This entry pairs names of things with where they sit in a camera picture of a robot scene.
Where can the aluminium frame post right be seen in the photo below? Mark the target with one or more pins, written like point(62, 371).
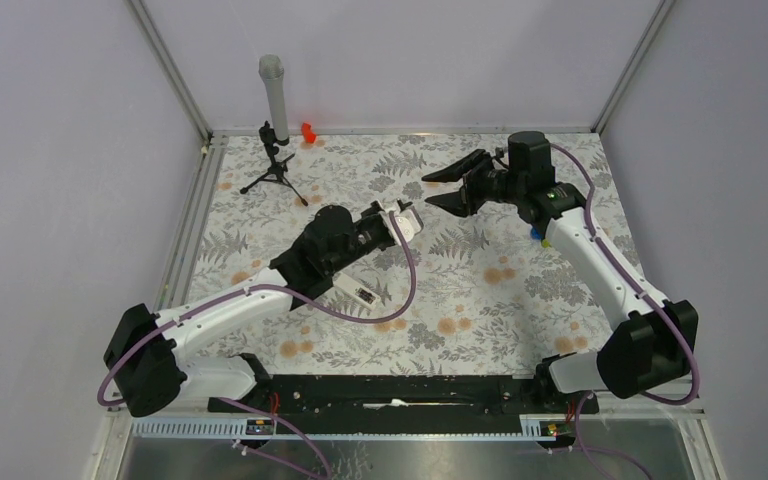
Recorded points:
point(655, 24)

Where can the small orange red block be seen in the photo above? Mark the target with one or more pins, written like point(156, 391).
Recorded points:
point(308, 134)

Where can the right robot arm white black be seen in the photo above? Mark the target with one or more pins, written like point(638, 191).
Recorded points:
point(650, 350)

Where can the black mini tripod stand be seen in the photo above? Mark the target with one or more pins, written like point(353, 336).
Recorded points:
point(277, 170)

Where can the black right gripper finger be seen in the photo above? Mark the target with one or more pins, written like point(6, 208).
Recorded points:
point(459, 203)
point(457, 170)

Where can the aluminium frame post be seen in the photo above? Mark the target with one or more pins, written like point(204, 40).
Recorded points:
point(655, 24)
point(169, 68)

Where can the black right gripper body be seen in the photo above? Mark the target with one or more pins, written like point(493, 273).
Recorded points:
point(485, 183)

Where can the aluminium frame post left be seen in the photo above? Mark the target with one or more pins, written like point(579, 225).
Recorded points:
point(169, 68)

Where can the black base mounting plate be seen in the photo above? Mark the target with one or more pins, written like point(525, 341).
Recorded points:
point(427, 400)

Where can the white remote control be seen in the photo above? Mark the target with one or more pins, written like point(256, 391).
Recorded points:
point(358, 292)

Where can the floral patterned table mat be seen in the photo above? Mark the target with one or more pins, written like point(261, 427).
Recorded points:
point(476, 296)

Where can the grey microphone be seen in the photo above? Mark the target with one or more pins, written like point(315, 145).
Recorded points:
point(272, 72)

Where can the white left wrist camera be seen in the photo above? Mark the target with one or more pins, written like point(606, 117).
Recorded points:
point(404, 225)

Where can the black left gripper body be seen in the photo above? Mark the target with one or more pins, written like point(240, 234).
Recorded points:
point(367, 232)

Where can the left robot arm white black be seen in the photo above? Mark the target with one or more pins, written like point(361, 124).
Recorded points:
point(152, 357)

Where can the slotted metal cable rail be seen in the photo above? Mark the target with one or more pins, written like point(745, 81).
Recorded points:
point(515, 428)

